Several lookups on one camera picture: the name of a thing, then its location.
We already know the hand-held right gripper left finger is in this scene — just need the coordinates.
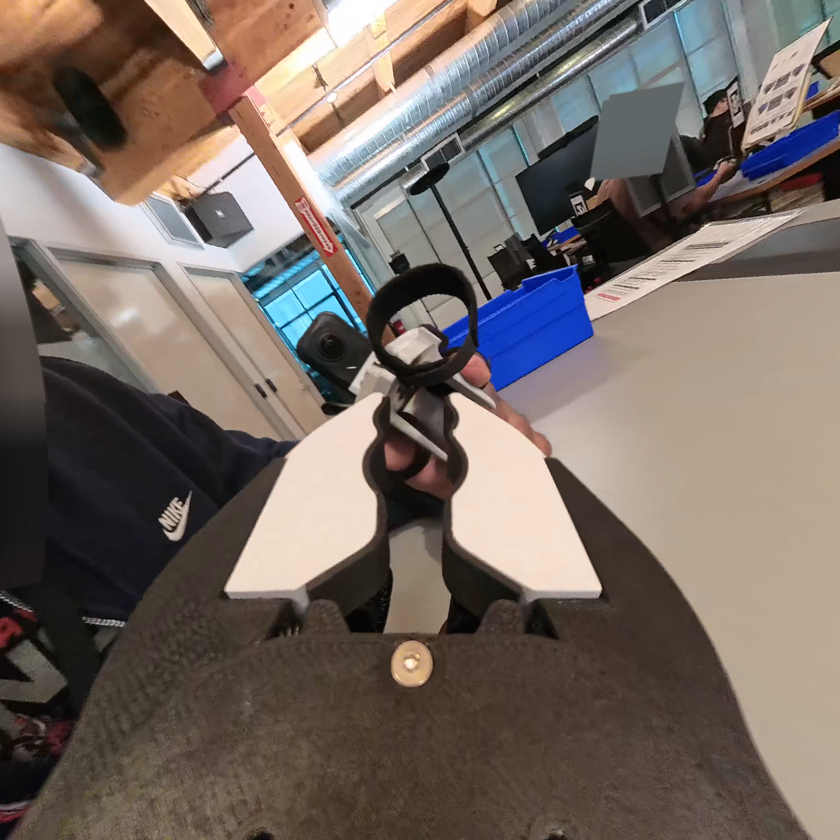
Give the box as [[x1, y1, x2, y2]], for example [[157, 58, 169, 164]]
[[226, 394, 392, 602]]

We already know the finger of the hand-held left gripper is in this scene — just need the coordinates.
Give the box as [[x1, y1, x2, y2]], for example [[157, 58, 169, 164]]
[[392, 384, 455, 460], [350, 329, 497, 401]]

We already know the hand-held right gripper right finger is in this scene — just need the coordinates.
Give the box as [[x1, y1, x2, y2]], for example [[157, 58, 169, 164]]
[[444, 392, 605, 602]]

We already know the black velcro strap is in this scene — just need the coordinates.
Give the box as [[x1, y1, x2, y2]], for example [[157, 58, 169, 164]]
[[365, 263, 481, 384]]

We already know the large blue plastic bin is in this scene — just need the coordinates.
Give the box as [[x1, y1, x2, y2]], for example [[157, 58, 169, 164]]
[[440, 267, 595, 392]]

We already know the person's left hand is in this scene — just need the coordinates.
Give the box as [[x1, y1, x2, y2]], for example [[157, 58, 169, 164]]
[[389, 352, 553, 502]]

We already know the black floor lamp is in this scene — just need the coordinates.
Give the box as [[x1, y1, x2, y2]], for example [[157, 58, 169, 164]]
[[406, 161, 494, 305]]

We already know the black computer monitor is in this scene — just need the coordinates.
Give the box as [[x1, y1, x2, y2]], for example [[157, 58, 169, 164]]
[[514, 119, 602, 237]]

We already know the printed paper sheet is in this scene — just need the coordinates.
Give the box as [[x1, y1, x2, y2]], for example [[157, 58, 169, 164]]
[[583, 210, 804, 321]]

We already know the small blue bin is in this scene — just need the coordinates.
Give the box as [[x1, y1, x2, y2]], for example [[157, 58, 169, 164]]
[[741, 112, 840, 182]]

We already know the small printed table sign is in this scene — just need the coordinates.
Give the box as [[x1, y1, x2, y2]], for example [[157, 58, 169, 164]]
[[742, 19, 832, 149]]

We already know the black wall speaker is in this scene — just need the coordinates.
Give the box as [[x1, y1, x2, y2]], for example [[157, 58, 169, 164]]
[[184, 191, 256, 249]]

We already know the silver air duct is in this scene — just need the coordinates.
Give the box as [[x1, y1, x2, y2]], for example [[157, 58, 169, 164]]
[[309, 0, 742, 207]]

